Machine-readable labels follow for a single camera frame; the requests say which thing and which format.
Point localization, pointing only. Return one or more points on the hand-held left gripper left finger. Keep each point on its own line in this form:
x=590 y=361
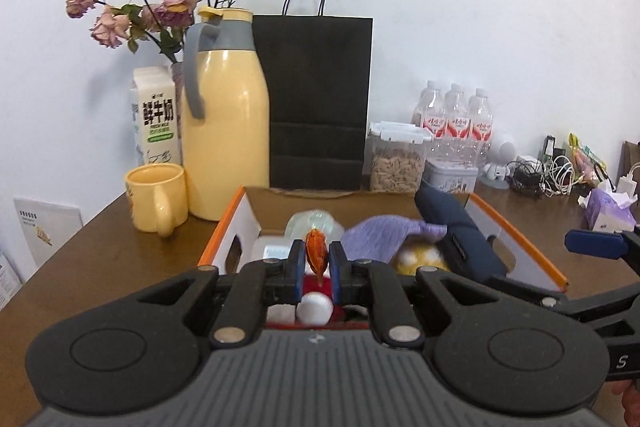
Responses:
x=298 y=272

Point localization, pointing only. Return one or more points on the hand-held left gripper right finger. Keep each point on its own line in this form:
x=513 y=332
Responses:
x=337 y=272

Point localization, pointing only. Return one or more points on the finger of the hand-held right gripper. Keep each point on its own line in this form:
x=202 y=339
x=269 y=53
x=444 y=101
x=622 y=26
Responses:
x=595 y=243
x=600 y=307

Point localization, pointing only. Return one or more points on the red fabric flower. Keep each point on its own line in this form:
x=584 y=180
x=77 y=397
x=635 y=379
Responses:
x=320 y=284

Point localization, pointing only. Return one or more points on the small orange translucent item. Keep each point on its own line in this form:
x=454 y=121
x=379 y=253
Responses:
x=317 y=252

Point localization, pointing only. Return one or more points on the small white item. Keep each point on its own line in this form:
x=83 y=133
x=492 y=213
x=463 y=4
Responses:
x=282 y=314

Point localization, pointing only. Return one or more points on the purple knitted cloth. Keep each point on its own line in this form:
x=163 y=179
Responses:
x=375 y=237

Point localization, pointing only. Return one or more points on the iridescent ball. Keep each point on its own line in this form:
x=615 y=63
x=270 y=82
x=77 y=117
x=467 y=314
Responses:
x=310 y=222

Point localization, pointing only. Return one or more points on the red cardboard box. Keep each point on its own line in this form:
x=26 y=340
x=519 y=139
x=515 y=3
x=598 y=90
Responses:
x=235 y=227

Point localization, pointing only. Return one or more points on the yellow plush toy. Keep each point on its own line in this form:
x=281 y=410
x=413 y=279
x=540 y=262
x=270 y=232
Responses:
x=425 y=257

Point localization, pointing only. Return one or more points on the navy blue pouch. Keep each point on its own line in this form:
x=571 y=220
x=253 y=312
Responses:
x=465 y=242

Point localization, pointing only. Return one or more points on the person's right hand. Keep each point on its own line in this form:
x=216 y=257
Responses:
x=631 y=399

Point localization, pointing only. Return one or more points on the purple tissue pack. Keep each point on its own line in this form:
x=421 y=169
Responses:
x=607 y=212

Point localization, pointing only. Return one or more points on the white ball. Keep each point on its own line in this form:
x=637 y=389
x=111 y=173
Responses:
x=315 y=307

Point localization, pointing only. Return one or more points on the white charger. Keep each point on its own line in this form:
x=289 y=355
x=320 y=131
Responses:
x=630 y=184

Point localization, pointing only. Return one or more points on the yellow snack packet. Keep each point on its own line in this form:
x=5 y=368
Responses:
x=587 y=157

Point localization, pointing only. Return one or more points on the small black bottle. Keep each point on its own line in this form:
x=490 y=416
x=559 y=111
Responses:
x=550 y=147

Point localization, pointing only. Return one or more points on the clear container of seeds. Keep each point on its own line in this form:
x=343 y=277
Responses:
x=397 y=167

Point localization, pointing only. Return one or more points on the white robot figurine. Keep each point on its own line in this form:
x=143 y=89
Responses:
x=502 y=152

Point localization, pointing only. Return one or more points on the white tin box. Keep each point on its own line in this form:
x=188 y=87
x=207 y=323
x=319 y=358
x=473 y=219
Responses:
x=450 y=177

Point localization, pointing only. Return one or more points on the yellow thermos jug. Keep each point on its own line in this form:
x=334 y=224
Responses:
x=230 y=132

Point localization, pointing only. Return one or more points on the clear water bottle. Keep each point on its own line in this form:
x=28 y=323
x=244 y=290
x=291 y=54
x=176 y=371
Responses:
x=481 y=127
x=457 y=122
x=430 y=112

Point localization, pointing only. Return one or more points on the yellow mug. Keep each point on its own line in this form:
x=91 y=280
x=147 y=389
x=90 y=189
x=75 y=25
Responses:
x=150 y=197

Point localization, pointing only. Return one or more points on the black paper bag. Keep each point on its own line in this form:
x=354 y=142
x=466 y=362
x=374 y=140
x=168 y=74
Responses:
x=315 y=97

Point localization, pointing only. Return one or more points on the white milk carton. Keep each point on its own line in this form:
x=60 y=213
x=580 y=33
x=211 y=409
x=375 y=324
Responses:
x=155 y=122

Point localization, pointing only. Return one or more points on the white leaflet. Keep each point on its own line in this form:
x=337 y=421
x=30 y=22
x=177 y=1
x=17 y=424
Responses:
x=47 y=227
x=9 y=279

